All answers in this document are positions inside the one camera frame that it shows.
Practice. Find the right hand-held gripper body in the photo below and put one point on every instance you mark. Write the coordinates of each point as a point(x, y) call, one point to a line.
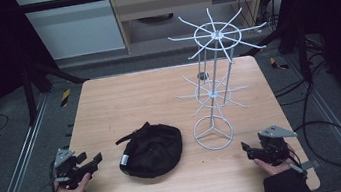
point(274, 145)

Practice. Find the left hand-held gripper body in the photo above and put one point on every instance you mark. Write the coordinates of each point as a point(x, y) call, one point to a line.
point(69, 170)

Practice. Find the person's right hand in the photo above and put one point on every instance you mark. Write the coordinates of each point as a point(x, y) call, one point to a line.
point(274, 167)

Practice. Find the black cap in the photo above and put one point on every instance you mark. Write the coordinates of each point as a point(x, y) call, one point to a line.
point(152, 152)

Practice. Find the yellow black striped tape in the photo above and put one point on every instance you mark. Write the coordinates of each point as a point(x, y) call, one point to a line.
point(65, 97)
point(277, 64)

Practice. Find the black metal stand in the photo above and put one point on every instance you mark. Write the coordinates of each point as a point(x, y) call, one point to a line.
point(299, 44)
point(38, 81)

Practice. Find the white cabinet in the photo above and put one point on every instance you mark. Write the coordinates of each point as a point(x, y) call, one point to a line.
point(71, 25)

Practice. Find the wooden cabinet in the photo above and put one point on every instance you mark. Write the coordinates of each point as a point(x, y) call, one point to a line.
point(159, 6)

